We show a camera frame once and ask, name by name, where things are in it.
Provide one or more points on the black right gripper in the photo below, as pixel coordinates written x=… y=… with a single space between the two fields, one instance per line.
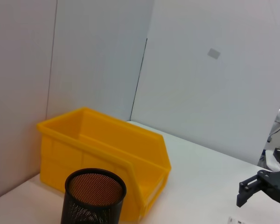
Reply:
x=278 y=186

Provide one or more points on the black mesh pen holder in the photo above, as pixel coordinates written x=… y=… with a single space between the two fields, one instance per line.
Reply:
x=93 y=210

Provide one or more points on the yellow plastic bin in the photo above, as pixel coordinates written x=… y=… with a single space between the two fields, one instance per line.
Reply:
x=102 y=140

